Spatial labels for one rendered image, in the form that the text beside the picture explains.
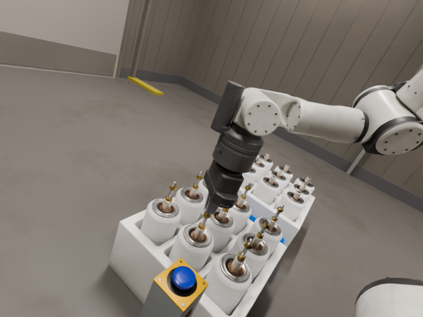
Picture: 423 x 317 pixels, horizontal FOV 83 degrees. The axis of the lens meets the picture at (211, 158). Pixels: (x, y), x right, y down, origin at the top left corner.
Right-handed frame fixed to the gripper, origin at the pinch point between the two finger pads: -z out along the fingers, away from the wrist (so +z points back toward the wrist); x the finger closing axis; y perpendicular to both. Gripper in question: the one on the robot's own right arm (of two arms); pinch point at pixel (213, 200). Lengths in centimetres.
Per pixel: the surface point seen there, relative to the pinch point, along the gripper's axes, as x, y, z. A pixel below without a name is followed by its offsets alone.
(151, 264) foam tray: 1.0, -9.2, -21.6
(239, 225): -10.8, 18.4, -16.2
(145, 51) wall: -268, -18, -2
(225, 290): 12.8, 5.1, -14.0
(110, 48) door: -231, -51, -7
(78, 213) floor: -30, -31, -36
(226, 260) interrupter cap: 7.0, 6.1, -11.2
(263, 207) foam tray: -27, 37, -19
